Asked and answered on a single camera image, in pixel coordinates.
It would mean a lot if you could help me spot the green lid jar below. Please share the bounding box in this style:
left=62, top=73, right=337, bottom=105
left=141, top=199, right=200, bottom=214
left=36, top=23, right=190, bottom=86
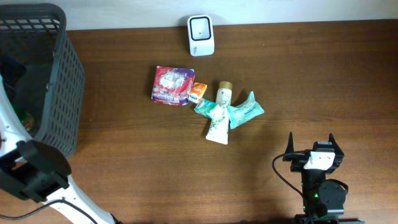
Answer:
left=12, top=104, right=35, bottom=131

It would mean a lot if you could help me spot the small orange box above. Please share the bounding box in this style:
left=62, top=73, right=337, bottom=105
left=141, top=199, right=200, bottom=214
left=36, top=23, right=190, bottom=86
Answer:
left=188, top=82, right=207, bottom=104

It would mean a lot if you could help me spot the grey plastic basket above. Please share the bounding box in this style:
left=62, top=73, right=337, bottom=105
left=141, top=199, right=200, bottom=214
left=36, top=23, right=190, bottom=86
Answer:
left=1, top=3, right=86, bottom=158

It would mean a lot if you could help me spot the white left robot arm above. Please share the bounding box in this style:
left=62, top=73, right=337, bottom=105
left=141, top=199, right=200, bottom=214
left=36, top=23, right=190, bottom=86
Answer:
left=1, top=56, right=118, bottom=223

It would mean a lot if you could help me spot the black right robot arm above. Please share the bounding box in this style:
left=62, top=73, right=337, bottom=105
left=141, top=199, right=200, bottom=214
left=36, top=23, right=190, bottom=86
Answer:
left=277, top=133, right=362, bottom=224

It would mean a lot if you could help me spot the white barcode scanner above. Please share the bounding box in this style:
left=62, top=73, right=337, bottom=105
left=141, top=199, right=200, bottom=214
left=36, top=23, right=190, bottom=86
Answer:
left=187, top=15, right=215, bottom=57

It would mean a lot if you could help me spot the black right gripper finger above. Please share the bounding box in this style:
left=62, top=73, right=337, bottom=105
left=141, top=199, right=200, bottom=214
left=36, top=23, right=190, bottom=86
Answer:
left=286, top=132, right=294, bottom=154
left=328, top=133, right=340, bottom=150

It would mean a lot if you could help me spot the small green tissue pack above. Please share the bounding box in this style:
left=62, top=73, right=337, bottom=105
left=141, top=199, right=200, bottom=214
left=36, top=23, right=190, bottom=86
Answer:
left=194, top=98, right=222, bottom=119

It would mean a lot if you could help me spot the red purple snack pack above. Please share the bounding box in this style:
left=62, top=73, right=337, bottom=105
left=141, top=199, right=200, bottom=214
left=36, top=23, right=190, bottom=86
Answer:
left=151, top=66, right=195, bottom=106

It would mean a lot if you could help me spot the mint green wipes pack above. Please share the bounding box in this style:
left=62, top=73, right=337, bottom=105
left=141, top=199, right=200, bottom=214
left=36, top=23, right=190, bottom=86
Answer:
left=228, top=91, right=265, bottom=129

